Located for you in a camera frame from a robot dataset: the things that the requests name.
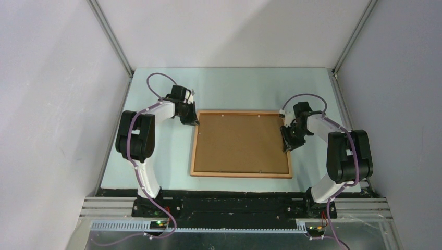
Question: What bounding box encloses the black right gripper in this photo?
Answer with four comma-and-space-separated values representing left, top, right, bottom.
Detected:
279, 123, 310, 153

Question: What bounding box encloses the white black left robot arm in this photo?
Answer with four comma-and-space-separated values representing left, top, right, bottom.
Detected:
115, 85, 200, 217

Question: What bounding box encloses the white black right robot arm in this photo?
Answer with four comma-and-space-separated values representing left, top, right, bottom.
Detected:
279, 102, 373, 218

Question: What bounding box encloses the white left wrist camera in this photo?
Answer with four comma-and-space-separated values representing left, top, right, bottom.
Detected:
186, 89, 195, 104

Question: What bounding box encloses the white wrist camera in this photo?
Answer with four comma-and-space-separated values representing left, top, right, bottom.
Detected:
186, 89, 195, 104
279, 109, 295, 127

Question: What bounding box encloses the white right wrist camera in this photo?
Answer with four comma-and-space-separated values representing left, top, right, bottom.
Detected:
279, 109, 295, 127

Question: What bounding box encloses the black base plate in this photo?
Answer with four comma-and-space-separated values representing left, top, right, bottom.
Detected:
131, 197, 337, 229

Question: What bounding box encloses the aluminium front rail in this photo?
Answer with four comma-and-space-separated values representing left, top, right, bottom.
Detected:
80, 197, 394, 222

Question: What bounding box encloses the aluminium rail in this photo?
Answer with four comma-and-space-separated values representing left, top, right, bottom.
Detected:
80, 197, 394, 222
329, 0, 379, 190
87, 0, 134, 196

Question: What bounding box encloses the aluminium rail left side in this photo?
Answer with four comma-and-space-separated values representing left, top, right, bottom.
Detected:
87, 0, 134, 196

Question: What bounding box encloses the grey slotted cable duct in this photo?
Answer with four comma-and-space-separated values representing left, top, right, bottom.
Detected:
90, 220, 307, 234

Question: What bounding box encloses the aluminium rail right side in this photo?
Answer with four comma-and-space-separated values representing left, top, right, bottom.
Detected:
329, 0, 379, 190

